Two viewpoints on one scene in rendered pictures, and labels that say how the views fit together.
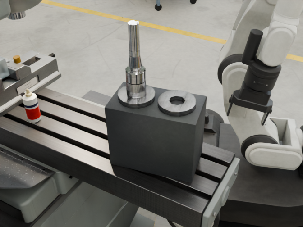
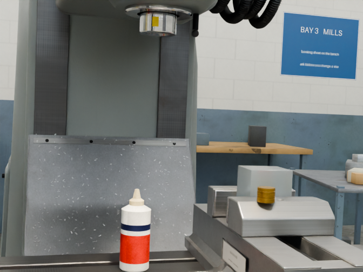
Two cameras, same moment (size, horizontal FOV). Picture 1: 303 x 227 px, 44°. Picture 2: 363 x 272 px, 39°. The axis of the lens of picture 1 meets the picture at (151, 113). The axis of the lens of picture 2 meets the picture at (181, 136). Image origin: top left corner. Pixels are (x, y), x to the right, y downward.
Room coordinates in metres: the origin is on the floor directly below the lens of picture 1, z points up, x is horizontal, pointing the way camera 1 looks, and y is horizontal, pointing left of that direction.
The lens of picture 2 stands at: (1.43, -0.10, 1.19)
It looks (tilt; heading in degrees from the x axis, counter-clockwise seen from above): 3 degrees down; 134
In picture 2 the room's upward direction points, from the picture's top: 2 degrees clockwise
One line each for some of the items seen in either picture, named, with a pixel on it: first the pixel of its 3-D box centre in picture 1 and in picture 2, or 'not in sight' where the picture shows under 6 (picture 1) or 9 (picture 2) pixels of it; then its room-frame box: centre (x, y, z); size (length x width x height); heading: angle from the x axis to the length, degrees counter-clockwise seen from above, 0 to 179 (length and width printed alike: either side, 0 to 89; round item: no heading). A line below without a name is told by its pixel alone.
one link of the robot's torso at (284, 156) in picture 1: (272, 141); not in sight; (1.11, -0.47, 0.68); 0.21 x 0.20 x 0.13; 79
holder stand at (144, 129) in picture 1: (156, 129); not in sight; (0.73, -0.01, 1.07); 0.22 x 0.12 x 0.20; 71
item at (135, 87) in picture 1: (135, 83); not in sight; (0.75, 0.03, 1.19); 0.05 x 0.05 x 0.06
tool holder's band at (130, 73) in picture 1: (135, 70); not in sight; (0.75, 0.03, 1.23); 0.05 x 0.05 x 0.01
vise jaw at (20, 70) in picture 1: (10, 66); (279, 215); (1.07, 0.46, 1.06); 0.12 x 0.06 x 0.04; 58
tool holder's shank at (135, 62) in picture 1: (134, 46); not in sight; (0.75, 0.03, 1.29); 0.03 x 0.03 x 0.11
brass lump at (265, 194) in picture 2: (16, 59); (266, 194); (1.07, 0.43, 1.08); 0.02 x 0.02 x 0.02
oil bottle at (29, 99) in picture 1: (31, 104); (135, 228); (0.91, 0.36, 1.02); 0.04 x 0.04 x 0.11
